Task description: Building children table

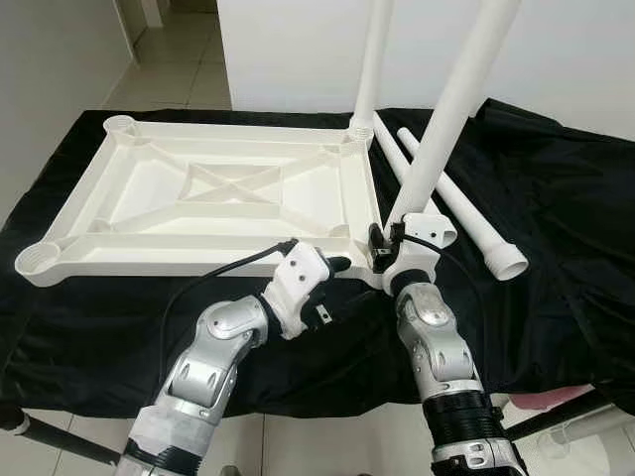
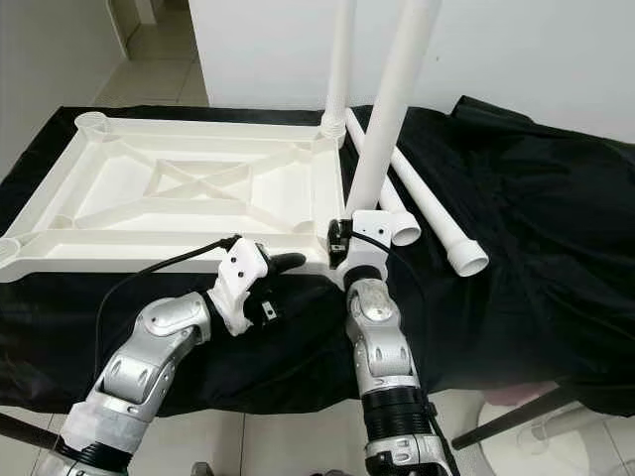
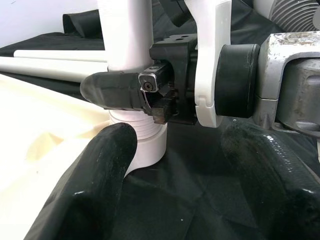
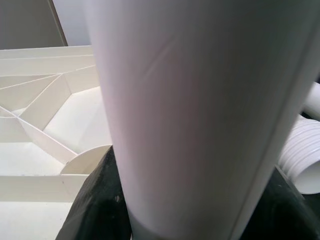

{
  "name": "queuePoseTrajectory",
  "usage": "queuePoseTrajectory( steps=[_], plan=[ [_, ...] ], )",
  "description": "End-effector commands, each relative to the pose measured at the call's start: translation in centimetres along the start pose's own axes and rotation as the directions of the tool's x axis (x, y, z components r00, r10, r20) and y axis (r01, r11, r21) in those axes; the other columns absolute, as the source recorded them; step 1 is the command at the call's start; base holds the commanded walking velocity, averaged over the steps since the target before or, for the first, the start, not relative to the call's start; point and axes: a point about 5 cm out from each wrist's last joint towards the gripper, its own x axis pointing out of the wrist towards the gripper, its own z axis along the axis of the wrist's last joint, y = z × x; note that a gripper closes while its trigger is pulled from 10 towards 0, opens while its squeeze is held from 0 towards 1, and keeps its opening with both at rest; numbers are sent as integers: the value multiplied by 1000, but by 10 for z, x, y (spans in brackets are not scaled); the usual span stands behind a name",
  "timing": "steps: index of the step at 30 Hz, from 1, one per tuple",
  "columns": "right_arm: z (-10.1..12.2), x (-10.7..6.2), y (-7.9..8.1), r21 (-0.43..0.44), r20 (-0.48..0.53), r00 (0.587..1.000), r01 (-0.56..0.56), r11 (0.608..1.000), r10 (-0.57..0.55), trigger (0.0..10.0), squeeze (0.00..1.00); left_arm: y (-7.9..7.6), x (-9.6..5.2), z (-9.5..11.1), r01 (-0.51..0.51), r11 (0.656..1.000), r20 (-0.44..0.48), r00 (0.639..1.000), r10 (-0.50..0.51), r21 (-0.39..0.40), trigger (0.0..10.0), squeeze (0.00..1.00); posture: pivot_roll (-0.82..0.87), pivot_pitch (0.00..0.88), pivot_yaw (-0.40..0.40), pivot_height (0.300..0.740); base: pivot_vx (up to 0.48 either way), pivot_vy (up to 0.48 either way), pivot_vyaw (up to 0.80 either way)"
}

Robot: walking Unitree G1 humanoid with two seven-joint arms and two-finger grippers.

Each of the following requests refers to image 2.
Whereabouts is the black metal bar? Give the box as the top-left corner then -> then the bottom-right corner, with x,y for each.
451,382 -> 581,452

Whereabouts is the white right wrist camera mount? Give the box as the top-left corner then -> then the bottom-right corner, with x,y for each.
337,208 -> 395,291

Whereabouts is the pink plastic object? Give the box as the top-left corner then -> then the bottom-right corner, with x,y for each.
496,382 -> 557,403

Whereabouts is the black metal rod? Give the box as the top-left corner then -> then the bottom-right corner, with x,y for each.
0,412 -> 61,452

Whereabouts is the white plastic table top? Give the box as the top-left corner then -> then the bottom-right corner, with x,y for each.
0,111 -> 350,284

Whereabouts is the black table cloth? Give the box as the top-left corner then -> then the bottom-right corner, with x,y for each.
0,94 -> 635,417

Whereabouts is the white plastic table leg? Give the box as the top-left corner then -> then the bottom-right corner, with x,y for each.
345,0 -> 445,219
387,139 -> 491,279
319,0 -> 358,135
345,107 -> 424,247

